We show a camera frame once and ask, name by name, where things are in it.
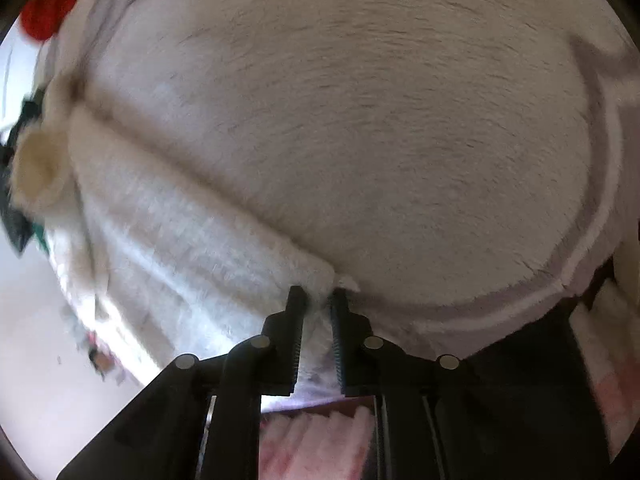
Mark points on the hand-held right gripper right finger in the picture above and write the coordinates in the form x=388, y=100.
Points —
x=345, y=350

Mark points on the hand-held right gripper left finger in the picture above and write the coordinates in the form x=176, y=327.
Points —
x=292, y=350

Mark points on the white fuzzy jacket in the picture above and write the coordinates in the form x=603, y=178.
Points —
x=200, y=240

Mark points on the pink white fuzzy cloth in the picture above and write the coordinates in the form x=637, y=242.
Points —
x=607, y=360
x=315, y=440

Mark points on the floral plush blanket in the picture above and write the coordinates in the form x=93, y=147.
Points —
x=375, y=135

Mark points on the folded green sweater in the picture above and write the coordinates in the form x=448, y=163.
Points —
x=41, y=238

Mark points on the red blanket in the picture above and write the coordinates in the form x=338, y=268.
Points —
x=50, y=5

